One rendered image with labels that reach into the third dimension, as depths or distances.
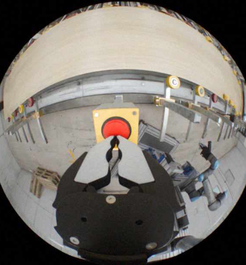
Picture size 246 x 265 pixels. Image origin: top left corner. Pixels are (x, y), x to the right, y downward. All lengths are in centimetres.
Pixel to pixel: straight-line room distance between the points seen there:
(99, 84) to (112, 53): 34
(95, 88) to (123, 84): 22
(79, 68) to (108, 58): 15
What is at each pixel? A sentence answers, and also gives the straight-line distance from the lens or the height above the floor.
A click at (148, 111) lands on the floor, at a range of 146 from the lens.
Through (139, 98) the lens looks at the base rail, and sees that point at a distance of 67.
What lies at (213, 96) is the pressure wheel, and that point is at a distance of 88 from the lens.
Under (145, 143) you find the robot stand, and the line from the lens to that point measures 143.
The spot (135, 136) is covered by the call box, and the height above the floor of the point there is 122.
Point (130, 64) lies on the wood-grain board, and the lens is 47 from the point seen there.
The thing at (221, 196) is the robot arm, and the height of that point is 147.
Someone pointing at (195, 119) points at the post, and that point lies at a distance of 32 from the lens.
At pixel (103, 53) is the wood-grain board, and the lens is 50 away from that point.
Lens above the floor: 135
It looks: 62 degrees down
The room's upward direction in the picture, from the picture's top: 176 degrees clockwise
